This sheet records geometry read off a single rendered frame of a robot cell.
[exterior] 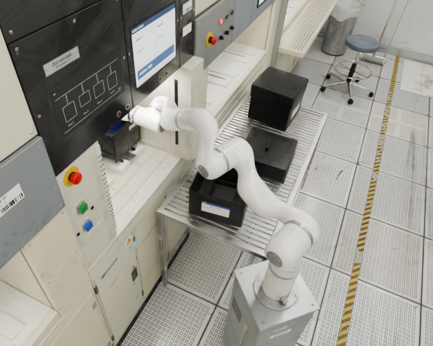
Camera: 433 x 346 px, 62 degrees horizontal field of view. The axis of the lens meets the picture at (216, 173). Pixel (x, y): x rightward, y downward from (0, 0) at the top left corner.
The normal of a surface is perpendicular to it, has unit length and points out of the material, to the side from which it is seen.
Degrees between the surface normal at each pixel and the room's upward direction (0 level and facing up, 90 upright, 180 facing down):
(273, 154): 0
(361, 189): 0
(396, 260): 0
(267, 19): 90
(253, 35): 90
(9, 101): 90
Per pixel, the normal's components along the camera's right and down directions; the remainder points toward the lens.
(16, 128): 0.91, 0.33
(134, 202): 0.07, -0.71
